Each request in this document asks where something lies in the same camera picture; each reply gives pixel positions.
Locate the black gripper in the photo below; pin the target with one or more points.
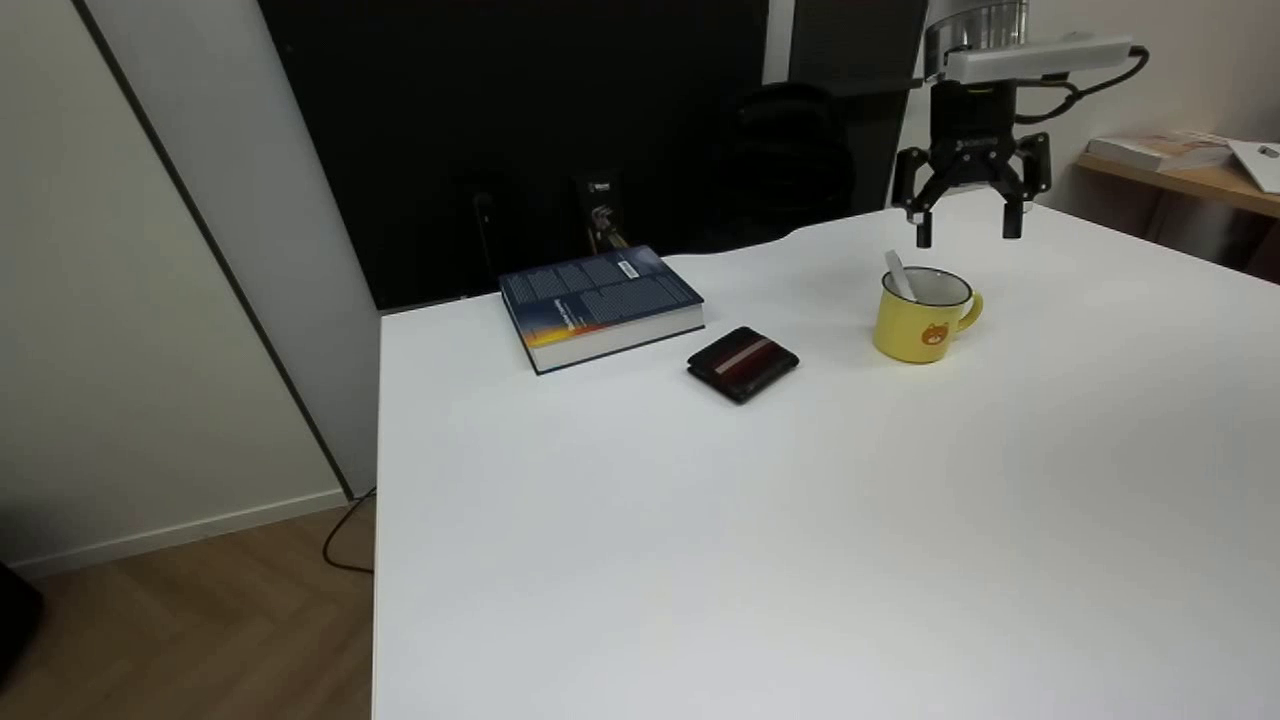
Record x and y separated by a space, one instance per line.
977 126

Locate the white marker with blue cap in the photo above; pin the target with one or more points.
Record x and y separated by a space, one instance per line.
900 274

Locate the yellow enamel mug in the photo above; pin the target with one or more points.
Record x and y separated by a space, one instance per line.
913 330

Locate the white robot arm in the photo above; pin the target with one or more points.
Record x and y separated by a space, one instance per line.
973 18

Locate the white paper stack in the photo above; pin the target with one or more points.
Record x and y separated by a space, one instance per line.
1130 151

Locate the black office chair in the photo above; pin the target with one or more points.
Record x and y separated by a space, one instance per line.
786 161

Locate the dark grey partition panel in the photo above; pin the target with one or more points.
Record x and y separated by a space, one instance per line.
854 42

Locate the wooden desk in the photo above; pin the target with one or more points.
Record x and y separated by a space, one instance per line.
1200 181

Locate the black wallet with red stripe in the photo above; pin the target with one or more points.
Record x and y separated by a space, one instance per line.
740 360

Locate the white paper sheet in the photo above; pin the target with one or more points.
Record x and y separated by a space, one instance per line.
1263 161

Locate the blue hardcover book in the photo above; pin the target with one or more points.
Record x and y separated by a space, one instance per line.
601 301

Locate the large black board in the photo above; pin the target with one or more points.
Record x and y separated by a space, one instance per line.
464 107

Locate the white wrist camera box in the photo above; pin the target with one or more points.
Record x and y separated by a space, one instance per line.
1043 57

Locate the small tripod with camera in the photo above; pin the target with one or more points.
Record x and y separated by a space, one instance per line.
601 212

